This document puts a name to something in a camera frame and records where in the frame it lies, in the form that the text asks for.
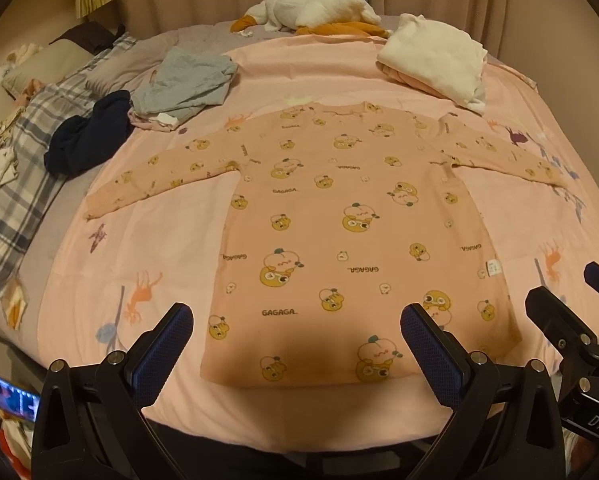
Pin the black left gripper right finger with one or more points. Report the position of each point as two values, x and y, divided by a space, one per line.
504 422

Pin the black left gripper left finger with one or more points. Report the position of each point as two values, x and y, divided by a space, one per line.
89 422

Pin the pink cartoon print shirt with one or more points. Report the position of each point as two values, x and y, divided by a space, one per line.
343 216

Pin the folded white cream clothes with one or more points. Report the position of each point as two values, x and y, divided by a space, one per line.
436 58

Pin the blue lit phone screen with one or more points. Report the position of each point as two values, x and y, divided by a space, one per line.
18 402

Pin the pink animal print bedsheet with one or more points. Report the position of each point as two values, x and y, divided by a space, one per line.
115 276

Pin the plaid grey blanket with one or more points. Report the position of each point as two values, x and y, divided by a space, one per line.
25 200

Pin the dark navy garment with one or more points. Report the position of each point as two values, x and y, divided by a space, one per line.
80 143

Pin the pink white garment under grey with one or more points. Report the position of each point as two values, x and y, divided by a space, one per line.
160 122

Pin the grey folded garment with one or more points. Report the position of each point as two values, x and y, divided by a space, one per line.
185 83

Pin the beige pillow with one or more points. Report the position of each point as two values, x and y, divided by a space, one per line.
51 65

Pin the white plush goose toy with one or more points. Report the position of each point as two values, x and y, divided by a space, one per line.
321 17

